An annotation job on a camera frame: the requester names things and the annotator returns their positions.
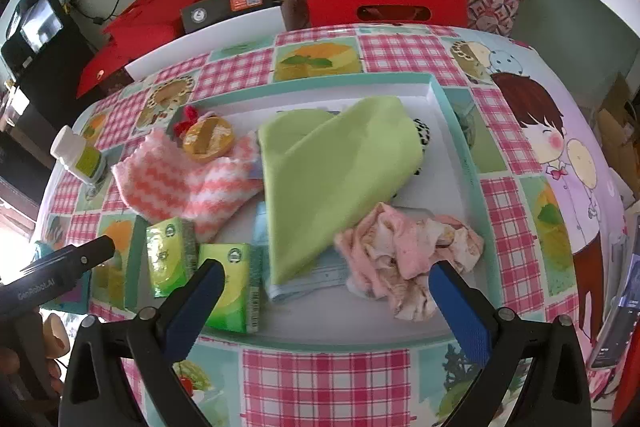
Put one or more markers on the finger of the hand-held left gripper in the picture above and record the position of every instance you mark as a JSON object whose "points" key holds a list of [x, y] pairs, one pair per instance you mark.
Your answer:
{"points": [[90, 252]]}

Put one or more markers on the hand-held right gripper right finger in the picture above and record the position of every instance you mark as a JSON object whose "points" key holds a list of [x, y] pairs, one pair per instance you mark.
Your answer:
{"points": [[460, 309]]}

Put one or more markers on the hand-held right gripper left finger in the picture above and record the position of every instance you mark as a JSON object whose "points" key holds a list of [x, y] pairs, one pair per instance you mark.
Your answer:
{"points": [[196, 307]]}

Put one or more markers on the green tissue pack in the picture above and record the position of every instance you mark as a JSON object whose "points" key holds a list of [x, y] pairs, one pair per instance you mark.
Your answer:
{"points": [[170, 257], [235, 287]]}

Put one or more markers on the pink white striped cloth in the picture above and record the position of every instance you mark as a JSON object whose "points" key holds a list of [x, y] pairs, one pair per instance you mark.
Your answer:
{"points": [[200, 192]]}

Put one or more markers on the blue face mask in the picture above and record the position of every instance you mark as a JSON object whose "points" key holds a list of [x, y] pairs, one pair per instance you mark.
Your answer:
{"points": [[310, 279]]}

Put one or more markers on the white tray with teal rim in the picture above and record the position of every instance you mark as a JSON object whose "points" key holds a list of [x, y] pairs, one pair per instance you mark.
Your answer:
{"points": [[325, 322]]}

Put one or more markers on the red hair clip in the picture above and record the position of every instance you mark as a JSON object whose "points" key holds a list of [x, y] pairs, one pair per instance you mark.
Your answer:
{"points": [[187, 116]]}

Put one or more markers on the leopard print scrunchie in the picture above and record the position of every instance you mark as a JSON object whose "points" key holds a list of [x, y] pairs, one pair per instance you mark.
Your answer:
{"points": [[422, 137]]}

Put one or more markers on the green cloth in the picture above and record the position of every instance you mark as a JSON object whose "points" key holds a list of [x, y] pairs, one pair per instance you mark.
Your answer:
{"points": [[330, 187]]}

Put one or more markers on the person's left hand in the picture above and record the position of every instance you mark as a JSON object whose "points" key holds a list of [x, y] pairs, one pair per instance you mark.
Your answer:
{"points": [[9, 364]]}

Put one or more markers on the teal cartoon box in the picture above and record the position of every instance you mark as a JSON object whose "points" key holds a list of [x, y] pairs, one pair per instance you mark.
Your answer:
{"points": [[82, 292]]}

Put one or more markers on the white plastic bottle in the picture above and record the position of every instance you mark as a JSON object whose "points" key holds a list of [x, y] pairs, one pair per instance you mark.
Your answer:
{"points": [[77, 157]]}

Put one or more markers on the printed checkered tablecloth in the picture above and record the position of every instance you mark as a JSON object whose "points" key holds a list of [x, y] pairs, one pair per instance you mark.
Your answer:
{"points": [[310, 382]]}

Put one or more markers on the black phone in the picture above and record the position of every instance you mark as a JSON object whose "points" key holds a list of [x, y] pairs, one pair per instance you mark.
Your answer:
{"points": [[617, 307]]}

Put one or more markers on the red flat box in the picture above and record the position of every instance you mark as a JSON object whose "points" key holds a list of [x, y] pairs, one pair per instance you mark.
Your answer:
{"points": [[100, 72], [165, 2]]}

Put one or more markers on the white board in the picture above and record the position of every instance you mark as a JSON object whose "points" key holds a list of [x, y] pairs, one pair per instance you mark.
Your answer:
{"points": [[200, 42]]}

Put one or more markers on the brown cardboard box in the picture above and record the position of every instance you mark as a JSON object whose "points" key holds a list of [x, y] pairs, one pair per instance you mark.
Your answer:
{"points": [[617, 132]]}

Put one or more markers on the black cardboard box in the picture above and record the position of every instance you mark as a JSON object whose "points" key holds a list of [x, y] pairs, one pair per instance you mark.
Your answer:
{"points": [[227, 4]]}

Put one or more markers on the red patterned box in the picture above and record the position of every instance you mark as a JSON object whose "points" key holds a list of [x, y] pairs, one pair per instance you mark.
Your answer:
{"points": [[487, 2]]}

